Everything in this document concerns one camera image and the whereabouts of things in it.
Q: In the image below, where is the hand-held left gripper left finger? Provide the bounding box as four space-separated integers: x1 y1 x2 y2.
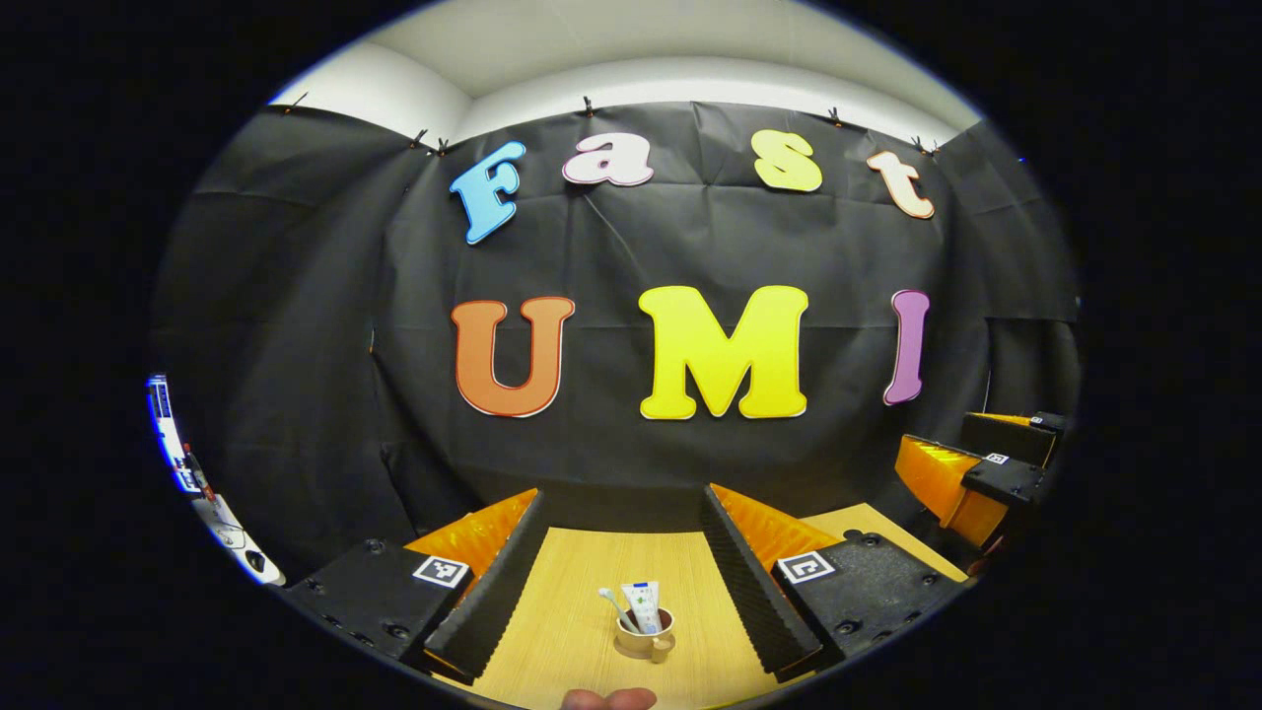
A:
286 486 550 686

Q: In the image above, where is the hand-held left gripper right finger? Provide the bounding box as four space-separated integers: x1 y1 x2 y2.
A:
700 483 972 681

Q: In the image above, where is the white toothpaste tube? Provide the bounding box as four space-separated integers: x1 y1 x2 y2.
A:
621 581 664 635

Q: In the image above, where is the pale green toothbrush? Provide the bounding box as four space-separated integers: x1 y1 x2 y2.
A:
597 588 639 634

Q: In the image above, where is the beige cup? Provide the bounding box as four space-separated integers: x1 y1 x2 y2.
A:
614 606 677 663

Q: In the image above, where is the wooden desktop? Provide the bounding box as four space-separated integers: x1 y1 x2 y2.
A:
434 503 972 710

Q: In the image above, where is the white side desk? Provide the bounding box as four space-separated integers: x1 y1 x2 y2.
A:
192 493 287 588

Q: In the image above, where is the computer monitor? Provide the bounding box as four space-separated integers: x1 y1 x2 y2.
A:
148 375 203 494

